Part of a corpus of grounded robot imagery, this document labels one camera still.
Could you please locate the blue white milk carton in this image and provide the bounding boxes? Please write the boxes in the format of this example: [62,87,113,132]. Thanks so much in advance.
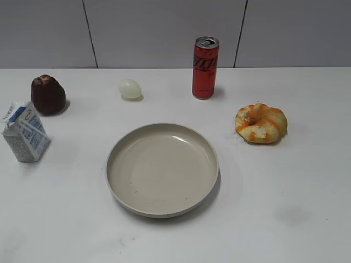
[1,101,51,163]

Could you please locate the beige round plate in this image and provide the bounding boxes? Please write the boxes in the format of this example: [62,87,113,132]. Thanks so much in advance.
[105,123,220,219]

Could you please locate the white egg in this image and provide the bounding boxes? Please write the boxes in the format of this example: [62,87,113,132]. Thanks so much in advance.
[118,79,142,99]

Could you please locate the red soda can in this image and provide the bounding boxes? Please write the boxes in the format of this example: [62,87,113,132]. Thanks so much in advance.
[192,36,219,99]

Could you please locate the orange glazed bagel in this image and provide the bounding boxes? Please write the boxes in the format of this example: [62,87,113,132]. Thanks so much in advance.
[234,103,287,144]

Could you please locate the dark brown canele cake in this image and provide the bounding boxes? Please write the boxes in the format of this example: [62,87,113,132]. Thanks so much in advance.
[31,75,66,116]

